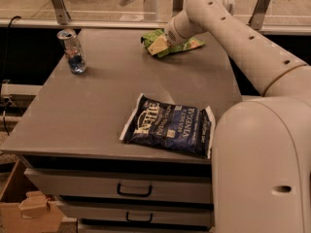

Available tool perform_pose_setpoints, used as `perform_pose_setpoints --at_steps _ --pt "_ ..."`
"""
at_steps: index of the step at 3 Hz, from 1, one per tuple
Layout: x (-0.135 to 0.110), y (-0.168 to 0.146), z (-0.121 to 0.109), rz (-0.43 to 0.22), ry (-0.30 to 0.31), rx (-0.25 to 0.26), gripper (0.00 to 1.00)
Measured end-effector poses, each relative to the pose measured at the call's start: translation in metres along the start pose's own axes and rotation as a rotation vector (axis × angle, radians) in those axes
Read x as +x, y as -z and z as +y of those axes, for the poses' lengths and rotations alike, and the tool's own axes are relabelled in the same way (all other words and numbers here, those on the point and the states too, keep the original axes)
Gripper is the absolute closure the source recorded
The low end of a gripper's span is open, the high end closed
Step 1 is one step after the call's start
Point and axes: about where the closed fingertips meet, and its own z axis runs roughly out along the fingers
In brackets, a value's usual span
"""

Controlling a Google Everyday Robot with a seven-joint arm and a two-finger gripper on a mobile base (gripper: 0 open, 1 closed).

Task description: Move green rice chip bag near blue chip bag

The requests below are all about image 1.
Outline left metal bracket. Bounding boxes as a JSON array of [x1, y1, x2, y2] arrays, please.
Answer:
[[52, 0, 70, 25]]

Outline right metal bracket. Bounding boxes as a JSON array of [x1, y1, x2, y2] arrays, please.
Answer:
[[248, 0, 271, 30]]

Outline cardboard box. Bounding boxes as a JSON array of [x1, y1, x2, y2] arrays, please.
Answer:
[[0, 161, 63, 233]]

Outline black cable at left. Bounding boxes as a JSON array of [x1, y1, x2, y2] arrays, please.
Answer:
[[0, 16, 22, 137]]

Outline green rice chip bag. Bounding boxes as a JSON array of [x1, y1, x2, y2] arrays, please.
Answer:
[[141, 29, 204, 58]]

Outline silver blue drink can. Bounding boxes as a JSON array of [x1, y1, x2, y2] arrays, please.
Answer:
[[57, 28, 86, 74]]

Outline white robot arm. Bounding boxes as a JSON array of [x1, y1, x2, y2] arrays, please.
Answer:
[[152, 0, 311, 233]]

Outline grey drawer cabinet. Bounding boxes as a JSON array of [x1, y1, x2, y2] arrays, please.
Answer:
[[0, 28, 244, 233]]

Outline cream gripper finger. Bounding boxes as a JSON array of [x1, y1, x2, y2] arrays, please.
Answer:
[[147, 35, 170, 55]]

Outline top grey drawer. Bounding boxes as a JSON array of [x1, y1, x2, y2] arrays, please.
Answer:
[[25, 168, 213, 204]]

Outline blue kettle chip bag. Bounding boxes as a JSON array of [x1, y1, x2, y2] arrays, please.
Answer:
[[120, 94, 216, 158]]

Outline grey drawer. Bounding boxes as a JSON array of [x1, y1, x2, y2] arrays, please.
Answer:
[[57, 201, 214, 227], [25, 168, 213, 204]]

